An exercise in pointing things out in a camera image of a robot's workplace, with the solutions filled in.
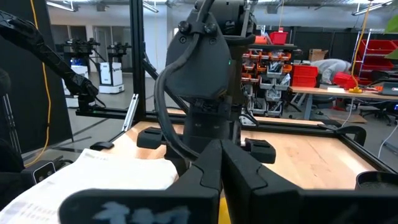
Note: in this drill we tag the black frame clamp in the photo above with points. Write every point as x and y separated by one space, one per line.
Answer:
101 145
345 132

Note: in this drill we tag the red bin storage rack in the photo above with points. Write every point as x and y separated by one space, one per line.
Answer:
377 51

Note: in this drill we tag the black office chair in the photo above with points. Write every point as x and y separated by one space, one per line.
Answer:
377 109

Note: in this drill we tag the black plant pot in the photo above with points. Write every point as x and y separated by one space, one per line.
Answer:
376 180

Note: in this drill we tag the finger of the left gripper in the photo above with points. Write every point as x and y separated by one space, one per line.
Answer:
185 165

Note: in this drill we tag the black aluminium table frame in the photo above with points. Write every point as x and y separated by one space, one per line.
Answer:
138 62

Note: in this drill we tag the small black table camera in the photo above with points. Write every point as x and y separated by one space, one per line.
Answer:
40 171

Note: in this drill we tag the shelf with orange grey bins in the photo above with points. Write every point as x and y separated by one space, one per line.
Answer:
267 81

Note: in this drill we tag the white checked dish towel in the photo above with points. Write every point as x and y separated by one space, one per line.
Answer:
102 174

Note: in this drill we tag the person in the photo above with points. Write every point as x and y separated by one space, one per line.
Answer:
331 68

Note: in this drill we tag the white cart with black arms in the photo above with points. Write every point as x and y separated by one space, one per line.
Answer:
111 77
76 74

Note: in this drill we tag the black partition panel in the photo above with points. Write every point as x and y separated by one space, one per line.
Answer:
25 93

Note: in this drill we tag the stacked red plastic bins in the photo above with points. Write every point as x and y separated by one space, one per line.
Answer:
304 76

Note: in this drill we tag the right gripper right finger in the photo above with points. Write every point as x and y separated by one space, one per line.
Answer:
295 208

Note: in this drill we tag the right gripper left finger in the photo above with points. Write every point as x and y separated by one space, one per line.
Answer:
155 205

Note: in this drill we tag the black laptop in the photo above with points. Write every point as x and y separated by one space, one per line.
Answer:
391 88

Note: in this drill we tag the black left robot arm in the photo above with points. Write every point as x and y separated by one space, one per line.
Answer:
199 62

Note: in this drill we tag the red plastic bin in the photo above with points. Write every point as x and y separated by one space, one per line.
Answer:
345 80
278 38

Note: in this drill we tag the brown cardboard box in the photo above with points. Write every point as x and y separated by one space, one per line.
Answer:
317 55

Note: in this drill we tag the wooden work table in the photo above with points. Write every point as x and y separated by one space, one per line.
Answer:
326 91

